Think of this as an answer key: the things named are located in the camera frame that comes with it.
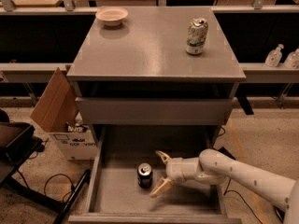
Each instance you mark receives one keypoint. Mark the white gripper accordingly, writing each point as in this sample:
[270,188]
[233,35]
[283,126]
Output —
[175,170]

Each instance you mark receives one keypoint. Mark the blue pepsi can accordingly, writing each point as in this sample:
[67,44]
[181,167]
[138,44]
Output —
[144,175]

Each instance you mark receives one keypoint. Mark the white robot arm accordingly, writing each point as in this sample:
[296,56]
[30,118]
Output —
[211,167]

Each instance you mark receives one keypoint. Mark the open grey middle drawer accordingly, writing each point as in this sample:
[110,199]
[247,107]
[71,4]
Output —
[114,196]

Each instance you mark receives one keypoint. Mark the closed grey top drawer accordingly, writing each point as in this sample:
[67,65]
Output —
[135,111]

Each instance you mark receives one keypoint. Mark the grey drawer cabinet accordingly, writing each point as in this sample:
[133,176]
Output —
[146,58]

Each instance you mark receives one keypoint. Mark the green white soda can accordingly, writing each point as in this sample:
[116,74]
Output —
[196,36]

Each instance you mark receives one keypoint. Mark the black power adapter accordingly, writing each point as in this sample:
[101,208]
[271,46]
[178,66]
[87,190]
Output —
[227,153]

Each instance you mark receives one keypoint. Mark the open cardboard box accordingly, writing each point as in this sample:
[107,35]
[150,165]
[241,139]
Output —
[56,113]

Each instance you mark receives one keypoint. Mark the black chair base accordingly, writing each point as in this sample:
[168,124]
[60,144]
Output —
[48,170]

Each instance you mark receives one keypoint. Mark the clear sanitizer bottle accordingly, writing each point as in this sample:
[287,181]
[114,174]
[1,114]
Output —
[274,56]
[292,60]

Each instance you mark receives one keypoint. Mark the white ceramic bowl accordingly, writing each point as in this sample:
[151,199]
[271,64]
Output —
[111,16]

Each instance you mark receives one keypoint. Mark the grey metal rail shelf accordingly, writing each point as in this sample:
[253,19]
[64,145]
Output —
[31,72]

